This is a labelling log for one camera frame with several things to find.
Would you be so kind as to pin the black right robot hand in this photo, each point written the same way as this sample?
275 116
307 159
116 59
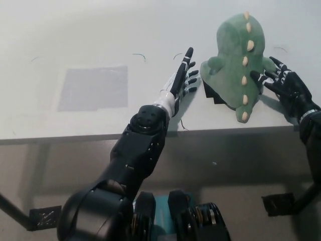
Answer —
296 93

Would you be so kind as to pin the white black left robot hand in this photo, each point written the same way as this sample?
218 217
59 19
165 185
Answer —
179 80

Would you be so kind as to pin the green plush dinosaur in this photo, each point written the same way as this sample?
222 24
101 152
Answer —
233 70

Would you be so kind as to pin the black tape cross patch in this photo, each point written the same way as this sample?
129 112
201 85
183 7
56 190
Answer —
213 94

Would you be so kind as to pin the grey tape square patch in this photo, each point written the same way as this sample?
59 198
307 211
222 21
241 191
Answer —
95 88

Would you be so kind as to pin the black metal table leg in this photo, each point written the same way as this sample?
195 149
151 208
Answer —
308 200
12 212

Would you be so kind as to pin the black teal robot torso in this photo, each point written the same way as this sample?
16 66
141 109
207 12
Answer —
175 221

